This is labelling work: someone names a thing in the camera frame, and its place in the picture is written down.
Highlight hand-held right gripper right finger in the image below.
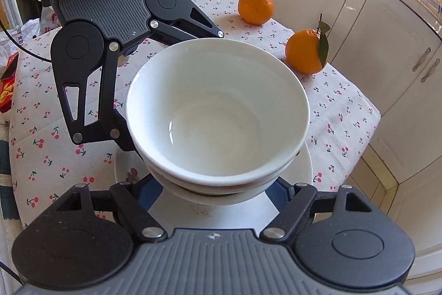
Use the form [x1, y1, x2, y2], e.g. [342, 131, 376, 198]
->
[259, 177, 375, 240]

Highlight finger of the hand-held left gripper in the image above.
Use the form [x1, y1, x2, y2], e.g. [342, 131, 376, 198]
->
[149, 0, 225, 46]
[53, 41, 139, 152]

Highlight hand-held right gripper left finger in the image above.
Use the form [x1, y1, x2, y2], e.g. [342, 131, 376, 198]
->
[57, 174, 166, 242]

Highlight white bowl pink flower print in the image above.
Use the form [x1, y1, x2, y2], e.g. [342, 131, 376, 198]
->
[125, 38, 310, 183]
[162, 174, 278, 206]
[143, 143, 299, 195]

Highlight white plate fruit print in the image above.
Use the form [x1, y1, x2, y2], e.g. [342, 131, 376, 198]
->
[114, 141, 313, 237]

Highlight cherry print tablecloth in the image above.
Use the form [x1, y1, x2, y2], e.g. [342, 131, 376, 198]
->
[7, 0, 381, 230]

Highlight orange without leaf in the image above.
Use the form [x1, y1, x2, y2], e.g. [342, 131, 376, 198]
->
[238, 0, 275, 25]

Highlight white plastic bag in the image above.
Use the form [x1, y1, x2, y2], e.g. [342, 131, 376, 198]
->
[0, 10, 64, 55]

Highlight orange with green leaf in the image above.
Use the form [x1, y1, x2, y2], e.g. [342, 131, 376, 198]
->
[285, 14, 331, 75]

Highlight red carton box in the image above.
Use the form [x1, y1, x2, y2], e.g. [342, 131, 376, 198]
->
[0, 51, 19, 114]

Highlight white kitchen cabinets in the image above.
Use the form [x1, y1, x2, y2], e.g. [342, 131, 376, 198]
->
[162, 0, 442, 282]

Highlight black cable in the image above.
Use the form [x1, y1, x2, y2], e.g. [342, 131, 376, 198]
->
[0, 19, 53, 62]

